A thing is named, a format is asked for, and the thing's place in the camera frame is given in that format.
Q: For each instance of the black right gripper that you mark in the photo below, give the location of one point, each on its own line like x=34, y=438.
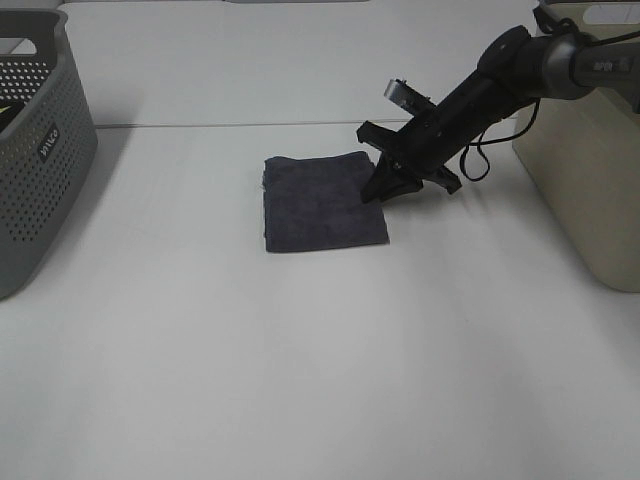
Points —
x=412, y=155

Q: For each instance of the dark grey towel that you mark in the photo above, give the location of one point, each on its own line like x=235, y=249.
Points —
x=314, y=204

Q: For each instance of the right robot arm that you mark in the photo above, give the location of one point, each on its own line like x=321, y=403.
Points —
x=516, y=71

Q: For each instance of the beige plastic bin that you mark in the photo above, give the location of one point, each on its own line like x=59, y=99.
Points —
x=583, y=155

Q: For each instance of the grey perforated plastic basket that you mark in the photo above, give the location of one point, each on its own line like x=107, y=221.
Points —
x=48, y=141

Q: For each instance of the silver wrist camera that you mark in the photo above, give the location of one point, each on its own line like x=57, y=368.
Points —
x=408, y=99

